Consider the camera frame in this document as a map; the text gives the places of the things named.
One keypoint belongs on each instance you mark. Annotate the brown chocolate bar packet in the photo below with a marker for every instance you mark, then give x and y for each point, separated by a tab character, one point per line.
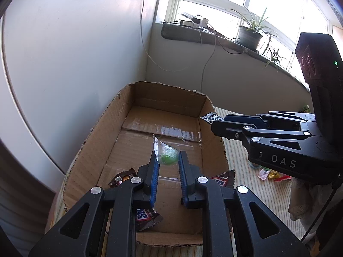
146	217
224	179

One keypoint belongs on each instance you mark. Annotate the red candy packet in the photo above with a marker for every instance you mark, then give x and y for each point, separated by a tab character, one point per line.
282	178

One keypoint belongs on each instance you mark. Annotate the potted spider plant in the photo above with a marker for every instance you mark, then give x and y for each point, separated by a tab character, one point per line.
250	36

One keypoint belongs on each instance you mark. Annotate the green jelly cup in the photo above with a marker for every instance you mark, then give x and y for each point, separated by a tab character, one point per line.
166	154

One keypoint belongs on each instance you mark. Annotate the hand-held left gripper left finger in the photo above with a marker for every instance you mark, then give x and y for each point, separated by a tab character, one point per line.
154	182

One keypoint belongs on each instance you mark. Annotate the small brown chocolate packet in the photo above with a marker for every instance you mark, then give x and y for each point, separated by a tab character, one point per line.
122	178

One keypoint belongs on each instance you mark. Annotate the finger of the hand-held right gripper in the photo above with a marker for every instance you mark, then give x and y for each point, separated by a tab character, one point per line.
227	129
239	118

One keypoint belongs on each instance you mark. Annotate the dark stone windowsill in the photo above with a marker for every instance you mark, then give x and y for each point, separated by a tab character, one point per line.
241	49

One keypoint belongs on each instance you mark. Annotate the striped bedsheet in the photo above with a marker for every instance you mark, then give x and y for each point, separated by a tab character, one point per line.
257	192

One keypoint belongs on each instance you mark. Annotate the brown cardboard box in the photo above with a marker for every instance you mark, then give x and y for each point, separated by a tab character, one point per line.
160	139

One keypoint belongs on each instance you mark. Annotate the silver black snack wrapper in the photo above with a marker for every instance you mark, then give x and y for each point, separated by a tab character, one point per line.
211	118

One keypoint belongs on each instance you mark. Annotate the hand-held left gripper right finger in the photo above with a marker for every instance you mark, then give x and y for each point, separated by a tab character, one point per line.
182	179

